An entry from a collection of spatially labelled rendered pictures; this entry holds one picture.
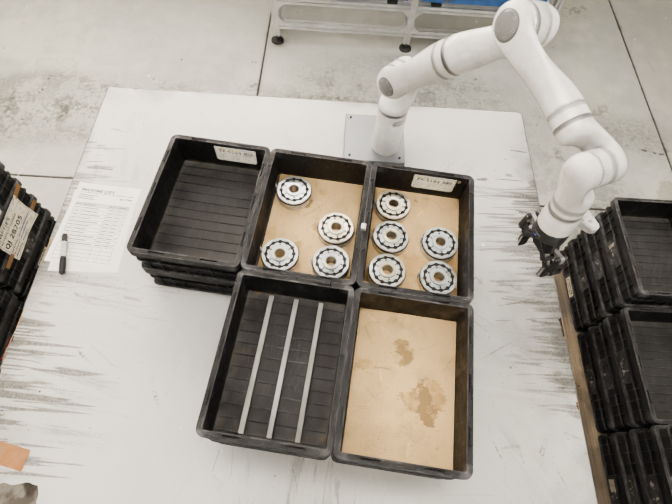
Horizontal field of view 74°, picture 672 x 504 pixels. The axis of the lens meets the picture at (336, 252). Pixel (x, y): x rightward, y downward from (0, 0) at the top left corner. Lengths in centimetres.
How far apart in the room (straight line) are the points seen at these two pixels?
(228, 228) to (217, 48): 202
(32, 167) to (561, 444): 269
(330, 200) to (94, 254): 75
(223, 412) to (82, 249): 73
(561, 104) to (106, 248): 130
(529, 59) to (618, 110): 240
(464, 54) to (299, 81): 192
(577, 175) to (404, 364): 61
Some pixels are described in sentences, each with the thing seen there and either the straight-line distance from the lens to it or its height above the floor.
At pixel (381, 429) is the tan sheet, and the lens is 116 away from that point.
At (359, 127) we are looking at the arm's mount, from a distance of 160.
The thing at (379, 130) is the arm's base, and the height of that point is 91.
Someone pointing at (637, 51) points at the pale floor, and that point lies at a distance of 386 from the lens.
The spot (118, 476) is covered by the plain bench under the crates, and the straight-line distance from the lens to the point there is 137.
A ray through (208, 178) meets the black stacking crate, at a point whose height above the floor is 83.
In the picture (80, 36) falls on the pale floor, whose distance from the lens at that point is 356.
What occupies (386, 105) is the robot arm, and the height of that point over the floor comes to 101.
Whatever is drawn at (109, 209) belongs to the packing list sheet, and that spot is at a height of 70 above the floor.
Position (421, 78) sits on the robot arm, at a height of 118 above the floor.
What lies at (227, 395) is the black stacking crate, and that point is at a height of 83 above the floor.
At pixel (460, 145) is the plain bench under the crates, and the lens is 176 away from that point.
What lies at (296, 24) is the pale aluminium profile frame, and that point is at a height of 14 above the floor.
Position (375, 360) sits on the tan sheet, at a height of 83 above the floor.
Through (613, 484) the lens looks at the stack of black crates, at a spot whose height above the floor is 19.
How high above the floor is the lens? 197
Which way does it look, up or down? 63 degrees down
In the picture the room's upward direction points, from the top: 5 degrees clockwise
